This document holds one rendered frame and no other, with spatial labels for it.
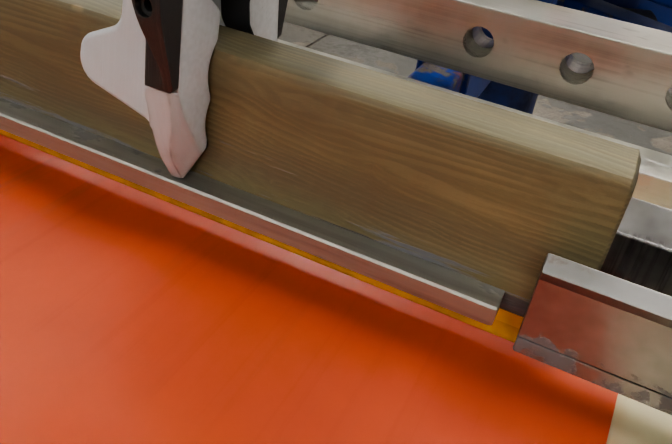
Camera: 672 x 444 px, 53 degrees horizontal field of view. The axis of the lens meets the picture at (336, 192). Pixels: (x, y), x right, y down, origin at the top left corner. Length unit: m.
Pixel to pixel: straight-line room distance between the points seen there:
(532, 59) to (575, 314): 0.25
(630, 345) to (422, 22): 0.30
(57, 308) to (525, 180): 0.20
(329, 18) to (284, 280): 0.25
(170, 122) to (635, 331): 0.20
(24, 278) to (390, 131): 0.18
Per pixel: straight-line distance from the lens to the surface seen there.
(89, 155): 0.35
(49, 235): 0.36
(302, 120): 0.28
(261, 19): 0.32
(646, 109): 0.48
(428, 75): 0.69
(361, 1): 0.51
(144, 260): 0.34
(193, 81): 0.29
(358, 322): 0.31
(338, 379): 0.29
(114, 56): 0.31
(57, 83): 0.36
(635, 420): 0.32
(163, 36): 0.26
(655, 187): 0.43
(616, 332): 0.27
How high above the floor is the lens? 1.17
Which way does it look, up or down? 32 degrees down
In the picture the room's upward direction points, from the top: 8 degrees clockwise
